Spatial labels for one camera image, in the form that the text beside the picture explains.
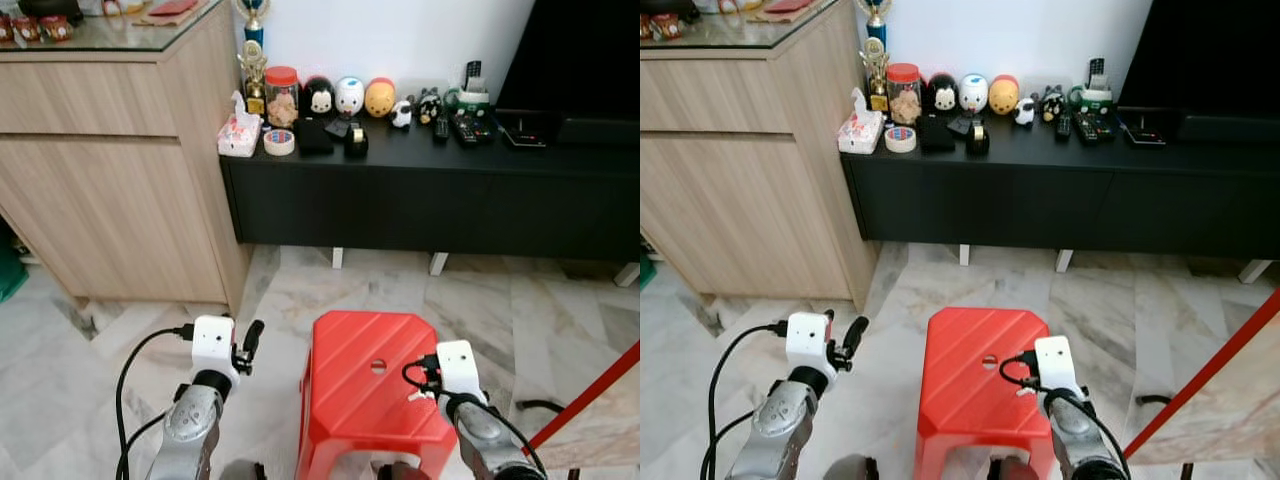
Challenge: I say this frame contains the white pink tissue pack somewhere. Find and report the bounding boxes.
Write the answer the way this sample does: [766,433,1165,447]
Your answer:
[837,87,887,155]
[217,91,264,159]

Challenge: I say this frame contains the small gold trophy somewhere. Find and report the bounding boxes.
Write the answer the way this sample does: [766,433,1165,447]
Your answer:
[237,40,270,116]
[863,37,894,113]

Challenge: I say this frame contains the yellow round plush toy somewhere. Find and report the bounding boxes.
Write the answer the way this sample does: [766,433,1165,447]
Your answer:
[988,74,1022,117]
[363,77,398,120]

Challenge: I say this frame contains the black round plush toy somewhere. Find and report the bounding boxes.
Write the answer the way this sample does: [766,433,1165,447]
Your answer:
[925,72,960,115]
[302,76,337,120]

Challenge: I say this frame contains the light wooden cabinet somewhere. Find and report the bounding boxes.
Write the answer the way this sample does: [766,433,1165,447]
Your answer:
[640,0,880,313]
[0,0,252,313]

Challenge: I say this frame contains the clear jar red lid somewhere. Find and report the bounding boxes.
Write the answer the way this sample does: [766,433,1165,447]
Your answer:
[886,63,924,127]
[264,66,302,130]

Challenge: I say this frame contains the black wallet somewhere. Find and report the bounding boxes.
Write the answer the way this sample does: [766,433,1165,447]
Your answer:
[295,117,337,157]
[918,115,958,154]

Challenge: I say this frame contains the white round plush toy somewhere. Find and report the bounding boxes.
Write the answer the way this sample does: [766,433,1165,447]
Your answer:
[958,74,990,115]
[335,77,366,120]

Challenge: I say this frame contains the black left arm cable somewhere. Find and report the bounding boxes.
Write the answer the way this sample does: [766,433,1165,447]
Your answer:
[114,324,196,480]
[698,320,790,480]

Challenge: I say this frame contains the flat black set-top box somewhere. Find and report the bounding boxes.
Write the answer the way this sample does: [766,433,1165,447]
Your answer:
[496,110,549,150]
[1119,107,1170,148]

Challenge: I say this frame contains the red packet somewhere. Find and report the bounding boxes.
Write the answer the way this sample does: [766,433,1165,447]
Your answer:
[142,0,202,27]
[748,0,816,23]

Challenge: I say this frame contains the black TV console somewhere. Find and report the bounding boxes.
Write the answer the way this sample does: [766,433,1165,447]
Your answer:
[219,112,641,269]
[841,110,1280,273]

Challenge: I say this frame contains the wide black remote control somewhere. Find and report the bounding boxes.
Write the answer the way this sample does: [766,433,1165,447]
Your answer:
[450,112,497,147]
[1074,109,1120,145]

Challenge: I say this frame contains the black flat television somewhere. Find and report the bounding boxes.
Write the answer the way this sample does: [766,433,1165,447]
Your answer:
[496,0,641,148]
[1116,0,1280,143]

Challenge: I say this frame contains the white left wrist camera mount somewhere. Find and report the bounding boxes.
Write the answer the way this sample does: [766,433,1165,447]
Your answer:
[191,315,242,387]
[785,311,835,382]

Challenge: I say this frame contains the marble folding table red rim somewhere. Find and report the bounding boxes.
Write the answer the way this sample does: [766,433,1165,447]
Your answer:
[523,340,641,471]
[1121,287,1280,468]

